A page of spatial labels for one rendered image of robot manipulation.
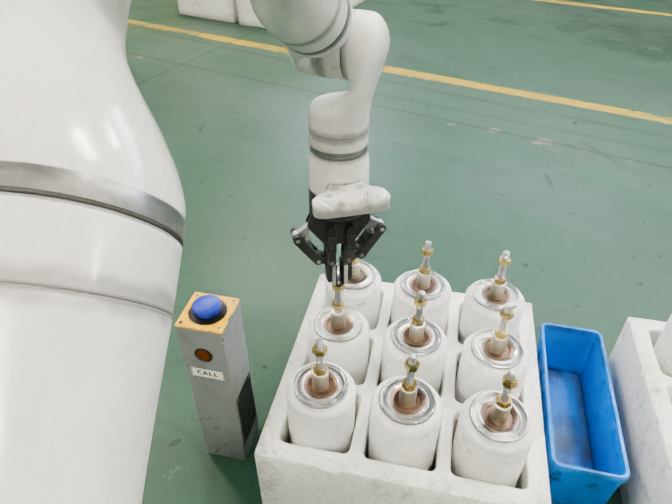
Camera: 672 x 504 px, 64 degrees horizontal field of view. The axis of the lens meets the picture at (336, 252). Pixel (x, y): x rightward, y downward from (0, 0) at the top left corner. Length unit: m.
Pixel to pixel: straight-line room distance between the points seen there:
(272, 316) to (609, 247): 0.88
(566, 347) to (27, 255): 1.03
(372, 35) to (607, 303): 0.96
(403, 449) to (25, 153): 0.63
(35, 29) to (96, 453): 0.16
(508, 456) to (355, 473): 0.20
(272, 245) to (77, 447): 1.23
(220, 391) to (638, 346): 0.68
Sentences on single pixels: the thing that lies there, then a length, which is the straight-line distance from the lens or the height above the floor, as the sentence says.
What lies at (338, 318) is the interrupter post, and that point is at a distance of 0.81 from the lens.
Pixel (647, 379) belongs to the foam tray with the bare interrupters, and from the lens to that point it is 0.98.
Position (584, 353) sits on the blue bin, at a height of 0.06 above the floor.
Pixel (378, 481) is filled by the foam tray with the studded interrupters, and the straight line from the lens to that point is 0.77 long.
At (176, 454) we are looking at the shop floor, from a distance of 1.03.
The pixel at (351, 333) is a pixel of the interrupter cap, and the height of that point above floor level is 0.25.
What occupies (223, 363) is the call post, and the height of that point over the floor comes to 0.25.
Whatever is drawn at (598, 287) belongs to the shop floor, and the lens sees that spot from 1.41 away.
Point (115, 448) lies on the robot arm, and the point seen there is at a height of 0.68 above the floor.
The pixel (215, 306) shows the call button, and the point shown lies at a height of 0.33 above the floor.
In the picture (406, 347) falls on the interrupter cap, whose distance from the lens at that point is 0.81.
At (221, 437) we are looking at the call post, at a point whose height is 0.06.
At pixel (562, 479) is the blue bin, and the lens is 0.94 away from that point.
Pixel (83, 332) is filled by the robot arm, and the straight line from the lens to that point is 0.20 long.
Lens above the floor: 0.85
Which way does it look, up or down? 38 degrees down
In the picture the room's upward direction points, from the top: straight up
